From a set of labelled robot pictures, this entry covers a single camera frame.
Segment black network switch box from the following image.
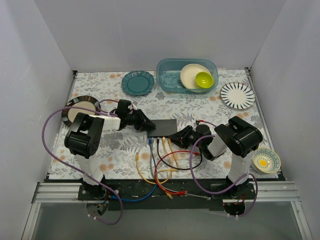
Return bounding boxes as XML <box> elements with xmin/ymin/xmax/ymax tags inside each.
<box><xmin>147</xmin><ymin>119</ymin><xmax>178</xmax><ymax>138</ymax></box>

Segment red ethernet cable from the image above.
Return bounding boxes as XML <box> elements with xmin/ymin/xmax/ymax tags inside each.
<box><xmin>154</xmin><ymin>150</ymin><xmax>200</xmax><ymax>196</ymax></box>

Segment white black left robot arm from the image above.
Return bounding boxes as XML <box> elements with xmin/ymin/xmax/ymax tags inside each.
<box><xmin>64</xmin><ymin>99</ymin><xmax>156</xmax><ymax>200</ymax></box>

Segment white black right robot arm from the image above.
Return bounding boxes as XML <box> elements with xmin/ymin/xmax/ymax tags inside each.
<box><xmin>168</xmin><ymin>116</ymin><xmax>263</xmax><ymax>199</ymax></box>

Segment floral patterned table mat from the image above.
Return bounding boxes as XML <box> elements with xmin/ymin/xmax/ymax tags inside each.
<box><xmin>48</xmin><ymin>69</ymin><xmax>278</xmax><ymax>180</ymax></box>

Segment teal scalloped plate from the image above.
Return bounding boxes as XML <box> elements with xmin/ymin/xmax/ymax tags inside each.
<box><xmin>121</xmin><ymin>71</ymin><xmax>155</xmax><ymax>97</ymax></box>

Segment blue transparent plastic tub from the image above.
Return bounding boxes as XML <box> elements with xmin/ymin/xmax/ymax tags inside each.
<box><xmin>156</xmin><ymin>58</ymin><xmax>219</xmax><ymax>94</ymax></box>

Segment lime green bowl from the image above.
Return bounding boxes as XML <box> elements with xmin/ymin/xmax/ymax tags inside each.
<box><xmin>195</xmin><ymin>71</ymin><xmax>214</xmax><ymax>89</ymax></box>

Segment white plate blue stripes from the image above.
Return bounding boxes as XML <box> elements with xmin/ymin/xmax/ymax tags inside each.
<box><xmin>220</xmin><ymin>82</ymin><xmax>256</xmax><ymax>110</ymax></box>

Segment cream plate in tub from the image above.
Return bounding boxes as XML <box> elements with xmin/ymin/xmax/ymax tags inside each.
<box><xmin>180</xmin><ymin>63</ymin><xmax>211</xmax><ymax>90</ymax></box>

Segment brown rimmed cream plate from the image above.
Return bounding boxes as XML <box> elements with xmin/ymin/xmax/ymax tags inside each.
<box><xmin>61</xmin><ymin>95</ymin><xmax>100</xmax><ymax>127</ymax></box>

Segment yellow flower patterned bowl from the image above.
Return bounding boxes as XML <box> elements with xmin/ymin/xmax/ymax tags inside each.
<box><xmin>252</xmin><ymin>147</ymin><xmax>281</xmax><ymax>174</ymax></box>

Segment yellow ethernet cable upper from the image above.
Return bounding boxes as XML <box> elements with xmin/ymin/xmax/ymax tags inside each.
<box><xmin>167</xmin><ymin>139</ymin><xmax>181</xmax><ymax>170</ymax></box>

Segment blue ethernet cable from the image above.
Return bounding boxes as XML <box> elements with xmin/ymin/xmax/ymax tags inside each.
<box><xmin>109</xmin><ymin>137</ymin><xmax>158</xmax><ymax>203</ymax></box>

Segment yellow ethernet cable lower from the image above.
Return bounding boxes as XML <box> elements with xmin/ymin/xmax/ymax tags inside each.
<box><xmin>154</xmin><ymin>136</ymin><xmax>177</xmax><ymax>185</ymax></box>

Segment black ethernet cable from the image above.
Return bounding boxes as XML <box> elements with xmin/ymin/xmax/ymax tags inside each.
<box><xmin>156</xmin><ymin>137</ymin><xmax>203</xmax><ymax>171</ymax></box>

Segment loose yellow ethernet cable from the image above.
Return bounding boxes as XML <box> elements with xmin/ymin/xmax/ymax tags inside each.
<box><xmin>134</xmin><ymin>153</ymin><xmax>175</xmax><ymax>200</ymax></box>

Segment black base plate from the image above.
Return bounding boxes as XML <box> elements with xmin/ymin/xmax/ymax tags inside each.
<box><xmin>78</xmin><ymin>179</ymin><xmax>256</xmax><ymax>215</ymax></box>

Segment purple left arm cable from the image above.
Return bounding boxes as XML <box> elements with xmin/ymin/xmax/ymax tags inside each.
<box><xmin>41</xmin><ymin>99</ymin><xmax>125</xmax><ymax>226</ymax></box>

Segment aluminium frame rail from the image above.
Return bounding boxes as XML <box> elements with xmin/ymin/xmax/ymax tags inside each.
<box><xmin>21</xmin><ymin>181</ymin><xmax>85</xmax><ymax>240</ymax></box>

